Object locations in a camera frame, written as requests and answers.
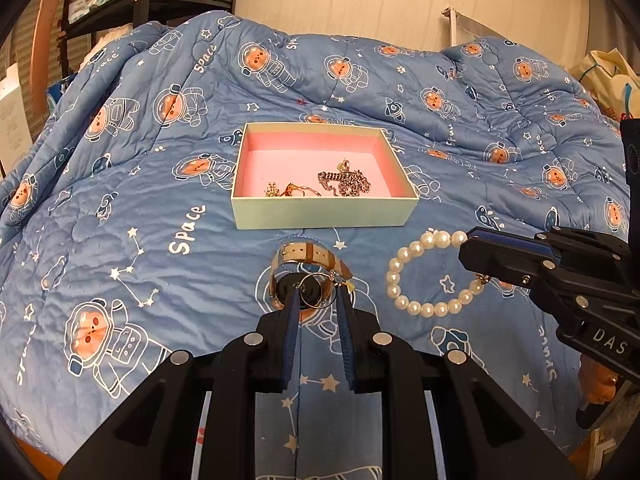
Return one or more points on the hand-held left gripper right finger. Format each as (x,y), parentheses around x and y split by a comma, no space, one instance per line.
(347,340)

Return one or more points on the black metal shelf rack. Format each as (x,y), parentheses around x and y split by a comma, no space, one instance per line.
(142,5)

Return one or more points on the louvered closet door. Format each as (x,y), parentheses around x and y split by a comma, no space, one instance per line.
(22,35)

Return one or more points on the blue astronaut print blanket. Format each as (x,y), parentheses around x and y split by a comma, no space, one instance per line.
(150,210)

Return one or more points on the mint box with pink inside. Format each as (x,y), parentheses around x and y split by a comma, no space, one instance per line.
(320,212)

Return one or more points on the tall white cardboard box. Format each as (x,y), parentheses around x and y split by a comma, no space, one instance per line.
(17,120)

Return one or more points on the thin silver bangle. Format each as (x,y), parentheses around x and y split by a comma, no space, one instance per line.
(320,305)

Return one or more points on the gold bangle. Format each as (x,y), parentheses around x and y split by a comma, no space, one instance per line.
(300,190)

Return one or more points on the yellow shopping bag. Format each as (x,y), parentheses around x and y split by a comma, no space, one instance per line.
(607,77)

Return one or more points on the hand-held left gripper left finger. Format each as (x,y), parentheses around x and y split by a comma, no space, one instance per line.
(290,340)

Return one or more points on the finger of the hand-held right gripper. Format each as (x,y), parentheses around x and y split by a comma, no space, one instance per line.
(510,236)
(500,260)

